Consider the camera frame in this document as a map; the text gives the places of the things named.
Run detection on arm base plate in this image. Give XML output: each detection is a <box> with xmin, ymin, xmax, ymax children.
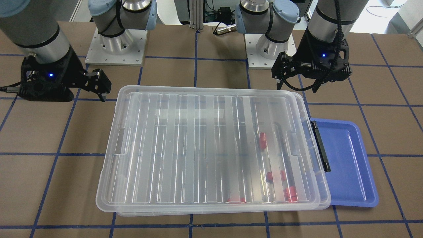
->
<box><xmin>85</xmin><ymin>29</ymin><xmax>148</xmax><ymax>66</ymax></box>
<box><xmin>244</xmin><ymin>34</ymin><xmax>296</xmax><ymax>70</ymax></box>

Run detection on clear plastic storage box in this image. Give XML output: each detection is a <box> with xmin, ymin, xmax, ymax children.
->
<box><xmin>114</xmin><ymin>91</ymin><xmax>331</xmax><ymax>217</ymax></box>

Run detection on blue plastic tray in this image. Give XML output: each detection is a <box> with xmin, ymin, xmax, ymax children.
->
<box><xmin>311</xmin><ymin>118</ymin><xmax>379</xmax><ymax>208</ymax></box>

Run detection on red block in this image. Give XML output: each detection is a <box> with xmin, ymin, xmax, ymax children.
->
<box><xmin>284</xmin><ymin>186</ymin><xmax>298</xmax><ymax>202</ymax></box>
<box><xmin>226</xmin><ymin>196</ymin><xmax>246</xmax><ymax>203</ymax></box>

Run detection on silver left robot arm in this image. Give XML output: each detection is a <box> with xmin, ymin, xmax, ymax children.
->
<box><xmin>235</xmin><ymin>0</ymin><xmax>368</xmax><ymax>93</ymax></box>

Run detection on clear plastic box lid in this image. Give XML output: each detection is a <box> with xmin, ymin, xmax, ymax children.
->
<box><xmin>96</xmin><ymin>85</ymin><xmax>321</xmax><ymax>213</ymax></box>

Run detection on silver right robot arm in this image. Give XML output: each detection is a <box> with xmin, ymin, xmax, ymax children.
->
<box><xmin>1</xmin><ymin>0</ymin><xmax>157</xmax><ymax>102</ymax></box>

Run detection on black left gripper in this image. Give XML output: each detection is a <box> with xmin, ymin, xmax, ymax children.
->
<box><xmin>272</xmin><ymin>31</ymin><xmax>351</xmax><ymax>93</ymax></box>

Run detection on black box latch handle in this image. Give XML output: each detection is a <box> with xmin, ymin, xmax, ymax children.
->
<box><xmin>310</xmin><ymin>120</ymin><xmax>331</xmax><ymax>172</ymax></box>

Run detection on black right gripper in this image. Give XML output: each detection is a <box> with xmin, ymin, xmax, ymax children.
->
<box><xmin>20</xmin><ymin>47</ymin><xmax>112</xmax><ymax>102</ymax></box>

